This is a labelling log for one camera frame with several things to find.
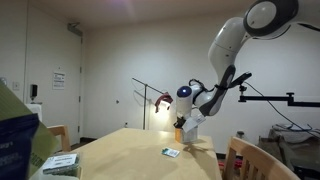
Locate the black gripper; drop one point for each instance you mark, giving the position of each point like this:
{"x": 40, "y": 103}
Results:
{"x": 180, "y": 122}

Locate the white Tazo tea box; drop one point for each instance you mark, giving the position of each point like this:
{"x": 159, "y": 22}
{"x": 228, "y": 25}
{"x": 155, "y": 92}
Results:
{"x": 190, "y": 136}

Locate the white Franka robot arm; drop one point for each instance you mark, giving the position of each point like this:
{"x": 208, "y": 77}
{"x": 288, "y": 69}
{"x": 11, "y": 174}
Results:
{"x": 226, "y": 43}

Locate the red object on floor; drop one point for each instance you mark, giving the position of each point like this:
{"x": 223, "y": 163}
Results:
{"x": 220, "y": 163}

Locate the blue cardboard box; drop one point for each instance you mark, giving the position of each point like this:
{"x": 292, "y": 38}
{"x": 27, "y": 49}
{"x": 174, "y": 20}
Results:
{"x": 10, "y": 103}

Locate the white green Tazo tea packet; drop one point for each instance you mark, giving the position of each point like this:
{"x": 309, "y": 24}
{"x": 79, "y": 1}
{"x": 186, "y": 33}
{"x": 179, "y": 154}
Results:
{"x": 170, "y": 152}

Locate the thin metal light stand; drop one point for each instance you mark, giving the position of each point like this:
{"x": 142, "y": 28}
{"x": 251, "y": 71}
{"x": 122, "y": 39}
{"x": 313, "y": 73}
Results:
{"x": 144, "y": 110}

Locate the wooden slatted chair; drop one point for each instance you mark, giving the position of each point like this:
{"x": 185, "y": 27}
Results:
{"x": 260, "y": 160}
{"x": 61, "y": 136}

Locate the grey sofa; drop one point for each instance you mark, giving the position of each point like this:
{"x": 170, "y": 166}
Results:
{"x": 283, "y": 150}

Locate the clear plastic food container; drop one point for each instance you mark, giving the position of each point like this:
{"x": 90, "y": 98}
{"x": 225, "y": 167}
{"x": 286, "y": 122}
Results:
{"x": 61, "y": 163}

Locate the white door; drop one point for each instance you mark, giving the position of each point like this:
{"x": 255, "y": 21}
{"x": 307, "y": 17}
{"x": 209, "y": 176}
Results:
{"x": 53, "y": 110}

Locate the paper notice on door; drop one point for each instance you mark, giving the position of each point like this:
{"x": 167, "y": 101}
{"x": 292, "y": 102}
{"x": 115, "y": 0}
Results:
{"x": 59, "y": 80}

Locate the metal door closer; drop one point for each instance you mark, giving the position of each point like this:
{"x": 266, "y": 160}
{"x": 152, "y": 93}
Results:
{"x": 75, "y": 29}

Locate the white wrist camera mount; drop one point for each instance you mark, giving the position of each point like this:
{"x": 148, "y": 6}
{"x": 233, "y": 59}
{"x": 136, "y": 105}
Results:
{"x": 193, "y": 123}

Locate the white wall outlet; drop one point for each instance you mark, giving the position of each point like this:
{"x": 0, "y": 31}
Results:
{"x": 126, "y": 124}

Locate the black camera on boom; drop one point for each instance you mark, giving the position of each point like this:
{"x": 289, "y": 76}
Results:
{"x": 243, "y": 77}

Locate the white light switch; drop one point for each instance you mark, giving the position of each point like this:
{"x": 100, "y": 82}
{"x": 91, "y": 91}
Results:
{"x": 16, "y": 85}

